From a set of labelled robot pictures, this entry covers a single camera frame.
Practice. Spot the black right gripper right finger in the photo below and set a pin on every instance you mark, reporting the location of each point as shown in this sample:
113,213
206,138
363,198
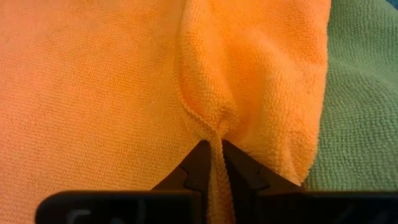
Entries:
311,207

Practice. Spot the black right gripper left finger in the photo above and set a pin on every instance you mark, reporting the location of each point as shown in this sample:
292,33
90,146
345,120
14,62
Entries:
124,207

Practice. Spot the orange microfiber towel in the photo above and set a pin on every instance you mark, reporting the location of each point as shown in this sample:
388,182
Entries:
109,93

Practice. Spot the green microfiber towel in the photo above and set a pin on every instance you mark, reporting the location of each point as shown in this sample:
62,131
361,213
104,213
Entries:
360,109

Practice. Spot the blue microfiber towel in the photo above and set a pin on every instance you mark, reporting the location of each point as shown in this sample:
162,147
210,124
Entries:
393,2

